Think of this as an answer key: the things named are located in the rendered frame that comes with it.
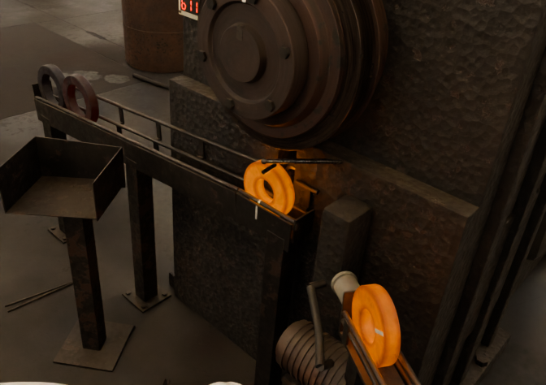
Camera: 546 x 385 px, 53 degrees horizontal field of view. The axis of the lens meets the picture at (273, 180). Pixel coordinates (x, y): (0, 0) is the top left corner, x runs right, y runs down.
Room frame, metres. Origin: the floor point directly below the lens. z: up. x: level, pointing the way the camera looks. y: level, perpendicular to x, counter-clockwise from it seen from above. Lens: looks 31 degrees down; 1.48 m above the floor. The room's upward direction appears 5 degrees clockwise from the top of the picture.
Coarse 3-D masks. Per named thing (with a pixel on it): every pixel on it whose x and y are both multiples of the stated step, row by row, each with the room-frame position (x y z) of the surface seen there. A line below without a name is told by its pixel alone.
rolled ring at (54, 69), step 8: (48, 64) 1.89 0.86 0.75; (40, 72) 1.91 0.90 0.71; (48, 72) 1.86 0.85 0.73; (56, 72) 1.85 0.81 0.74; (40, 80) 1.91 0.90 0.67; (48, 80) 1.93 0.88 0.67; (56, 80) 1.83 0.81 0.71; (40, 88) 1.92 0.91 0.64; (48, 88) 1.92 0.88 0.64; (48, 96) 1.91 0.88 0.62; (48, 104) 1.89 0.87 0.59; (56, 104) 1.88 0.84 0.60; (64, 104) 1.82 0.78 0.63
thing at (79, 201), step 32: (32, 160) 1.35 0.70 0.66; (64, 160) 1.38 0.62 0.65; (96, 160) 1.37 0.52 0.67; (0, 192) 1.19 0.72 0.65; (32, 192) 1.29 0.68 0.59; (64, 192) 1.29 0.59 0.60; (96, 192) 1.18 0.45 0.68; (64, 224) 1.25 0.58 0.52; (96, 256) 1.30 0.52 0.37; (96, 288) 1.27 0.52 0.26; (96, 320) 1.24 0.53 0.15; (64, 352) 1.22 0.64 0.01; (96, 352) 1.24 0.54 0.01
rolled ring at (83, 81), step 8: (64, 80) 1.79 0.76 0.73; (72, 80) 1.75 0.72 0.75; (80, 80) 1.73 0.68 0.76; (64, 88) 1.80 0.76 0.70; (72, 88) 1.80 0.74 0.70; (80, 88) 1.72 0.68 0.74; (88, 88) 1.72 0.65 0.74; (64, 96) 1.80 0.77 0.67; (72, 96) 1.80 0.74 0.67; (88, 96) 1.70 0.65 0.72; (72, 104) 1.79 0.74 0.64; (88, 104) 1.70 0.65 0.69; (96, 104) 1.71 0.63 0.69; (80, 112) 1.78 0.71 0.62; (88, 112) 1.70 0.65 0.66; (96, 112) 1.71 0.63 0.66; (96, 120) 1.72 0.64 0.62
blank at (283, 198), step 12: (252, 168) 1.20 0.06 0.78; (264, 168) 1.17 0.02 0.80; (276, 168) 1.16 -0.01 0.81; (252, 180) 1.20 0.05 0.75; (276, 180) 1.14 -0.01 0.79; (288, 180) 1.15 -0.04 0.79; (252, 192) 1.20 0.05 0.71; (264, 192) 1.20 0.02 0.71; (276, 192) 1.14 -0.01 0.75; (288, 192) 1.13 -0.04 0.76; (276, 204) 1.14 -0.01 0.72; (288, 204) 1.13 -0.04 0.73
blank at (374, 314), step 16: (368, 288) 0.79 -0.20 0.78; (352, 304) 0.84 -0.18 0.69; (368, 304) 0.78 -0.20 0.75; (384, 304) 0.75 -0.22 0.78; (352, 320) 0.82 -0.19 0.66; (368, 320) 0.80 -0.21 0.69; (384, 320) 0.72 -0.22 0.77; (368, 336) 0.77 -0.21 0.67; (384, 336) 0.70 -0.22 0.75; (400, 336) 0.71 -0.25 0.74; (384, 352) 0.69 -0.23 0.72
